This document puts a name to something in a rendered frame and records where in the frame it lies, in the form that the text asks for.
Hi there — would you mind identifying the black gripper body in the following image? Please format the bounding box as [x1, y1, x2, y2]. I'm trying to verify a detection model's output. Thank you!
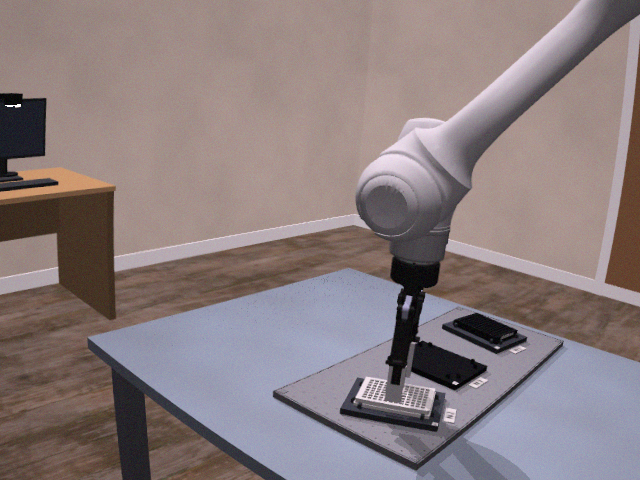
[390, 256, 440, 318]

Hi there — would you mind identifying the black well plate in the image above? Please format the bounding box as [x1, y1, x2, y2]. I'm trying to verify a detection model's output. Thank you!
[453, 313, 518, 344]

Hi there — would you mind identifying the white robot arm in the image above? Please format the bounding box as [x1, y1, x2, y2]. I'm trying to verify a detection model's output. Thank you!
[355, 0, 640, 265]

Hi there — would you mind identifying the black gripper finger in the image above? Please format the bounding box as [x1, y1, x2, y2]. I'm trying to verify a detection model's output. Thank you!
[384, 293, 424, 403]
[400, 288, 425, 378]

